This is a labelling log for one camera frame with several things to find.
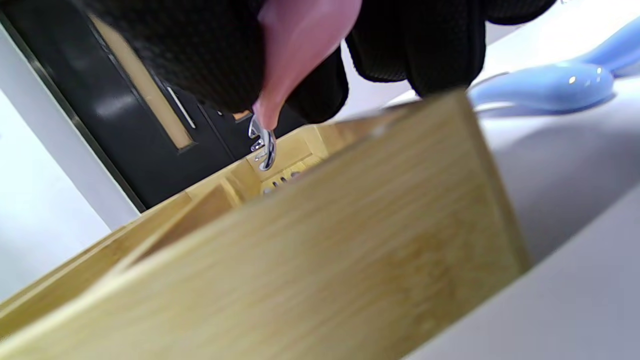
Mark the person's right hand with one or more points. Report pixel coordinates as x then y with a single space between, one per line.
175 40

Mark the black double door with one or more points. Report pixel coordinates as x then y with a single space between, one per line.
130 140

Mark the wooden three-compartment tray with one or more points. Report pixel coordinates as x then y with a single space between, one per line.
325 260

